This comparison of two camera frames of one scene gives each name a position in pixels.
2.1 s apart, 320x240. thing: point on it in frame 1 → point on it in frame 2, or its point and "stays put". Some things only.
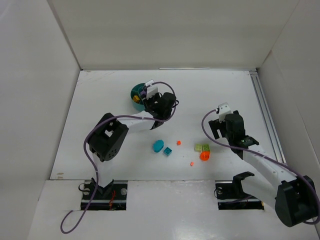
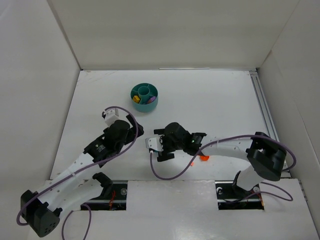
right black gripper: (216, 128) → (164, 144)
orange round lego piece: (205, 155) stays put
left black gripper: (148, 102) → (135, 125)
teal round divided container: (135, 91) stays put
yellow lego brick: (136, 99) stays put
